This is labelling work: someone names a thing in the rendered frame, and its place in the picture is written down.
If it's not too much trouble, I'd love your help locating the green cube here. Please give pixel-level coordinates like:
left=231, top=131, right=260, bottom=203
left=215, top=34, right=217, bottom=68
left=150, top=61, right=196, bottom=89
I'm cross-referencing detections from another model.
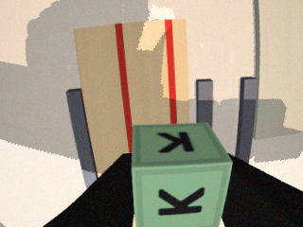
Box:
left=132, top=122, right=232, bottom=227

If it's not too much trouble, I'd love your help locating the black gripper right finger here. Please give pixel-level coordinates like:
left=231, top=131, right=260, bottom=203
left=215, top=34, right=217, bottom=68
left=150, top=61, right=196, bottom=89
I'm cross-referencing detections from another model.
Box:
left=221, top=152, right=303, bottom=227

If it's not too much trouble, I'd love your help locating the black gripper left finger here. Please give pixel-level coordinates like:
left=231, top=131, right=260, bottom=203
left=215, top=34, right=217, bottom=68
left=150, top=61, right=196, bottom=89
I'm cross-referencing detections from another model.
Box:
left=42, top=152, right=135, bottom=227

